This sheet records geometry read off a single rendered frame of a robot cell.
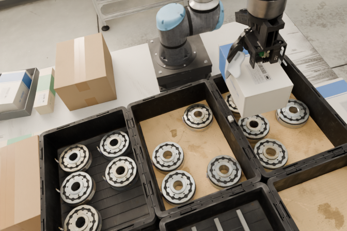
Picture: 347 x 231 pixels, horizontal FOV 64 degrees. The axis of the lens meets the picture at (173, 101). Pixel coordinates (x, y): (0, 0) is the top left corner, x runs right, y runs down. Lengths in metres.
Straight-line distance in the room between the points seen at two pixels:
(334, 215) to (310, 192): 0.08
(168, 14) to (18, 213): 0.84
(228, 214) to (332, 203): 0.29
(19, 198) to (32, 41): 2.33
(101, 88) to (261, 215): 0.79
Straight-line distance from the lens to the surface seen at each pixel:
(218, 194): 0.78
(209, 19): 1.14
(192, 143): 0.96
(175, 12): 1.12
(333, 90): 1.22
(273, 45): 0.63
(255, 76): 0.72
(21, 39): 3.30
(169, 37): 1.14
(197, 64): 1.23
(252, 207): 0.89
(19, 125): 1.44
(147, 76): 1.36
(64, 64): 1.33
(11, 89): 1.47
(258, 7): 0.58
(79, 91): 1.25
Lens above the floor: 1.67
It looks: 52 degrees down
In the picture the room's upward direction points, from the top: 12 degrees counter-clockwise
